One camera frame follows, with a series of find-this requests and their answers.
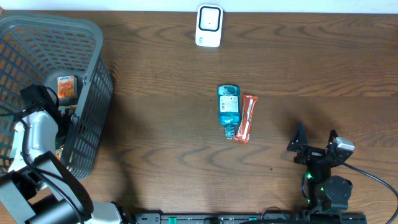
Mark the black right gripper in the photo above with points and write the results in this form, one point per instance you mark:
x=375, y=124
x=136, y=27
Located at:
x=311, y=153

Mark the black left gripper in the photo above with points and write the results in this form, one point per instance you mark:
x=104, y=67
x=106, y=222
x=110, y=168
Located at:
x=57, y=115

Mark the red snack bar wrapper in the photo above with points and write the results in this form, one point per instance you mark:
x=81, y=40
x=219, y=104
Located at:
x=244, y=130

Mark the teal mouthwash bottle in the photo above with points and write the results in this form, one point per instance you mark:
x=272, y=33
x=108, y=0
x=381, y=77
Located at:
x=229, y=108

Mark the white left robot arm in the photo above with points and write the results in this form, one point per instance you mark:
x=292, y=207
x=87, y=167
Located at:
x=38, y=188

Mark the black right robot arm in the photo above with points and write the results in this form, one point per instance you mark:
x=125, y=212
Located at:
x=326, y=192

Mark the white black barcode scanner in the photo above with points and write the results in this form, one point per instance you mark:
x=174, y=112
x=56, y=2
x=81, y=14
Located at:
x=209, y=26

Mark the grey plastic basket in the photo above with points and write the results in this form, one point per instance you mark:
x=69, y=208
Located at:
x=36, y=49

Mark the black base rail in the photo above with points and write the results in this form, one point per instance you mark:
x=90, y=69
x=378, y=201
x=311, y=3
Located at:
x=272, y=217

